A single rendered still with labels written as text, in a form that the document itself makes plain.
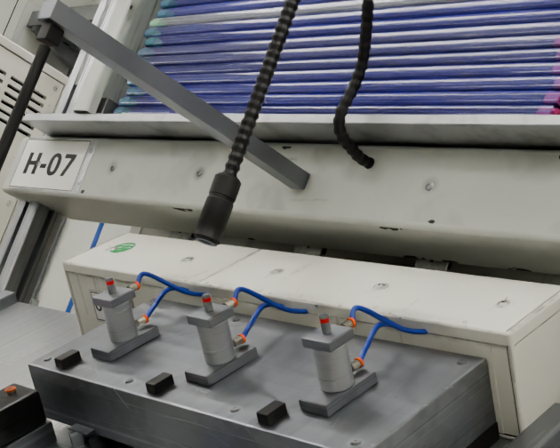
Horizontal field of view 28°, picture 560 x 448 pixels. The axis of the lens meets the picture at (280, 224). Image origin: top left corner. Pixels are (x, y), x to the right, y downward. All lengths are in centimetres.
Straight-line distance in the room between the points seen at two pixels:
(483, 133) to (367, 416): 25
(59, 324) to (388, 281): 42
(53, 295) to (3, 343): 261
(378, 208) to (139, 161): 32
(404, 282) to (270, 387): 14
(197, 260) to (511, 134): 31
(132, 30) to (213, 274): 38
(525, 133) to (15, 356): 54
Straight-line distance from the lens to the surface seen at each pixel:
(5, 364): 108
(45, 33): 78
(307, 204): 93
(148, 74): 82
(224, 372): 78
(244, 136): 72
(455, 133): 85
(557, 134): 80
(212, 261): 96
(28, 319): 118
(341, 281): 85
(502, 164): 83
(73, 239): 378
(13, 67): 215
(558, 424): 76
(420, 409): 69
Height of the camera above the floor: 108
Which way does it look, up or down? 14 degrees up
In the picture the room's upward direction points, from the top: 19 degrees clockwise
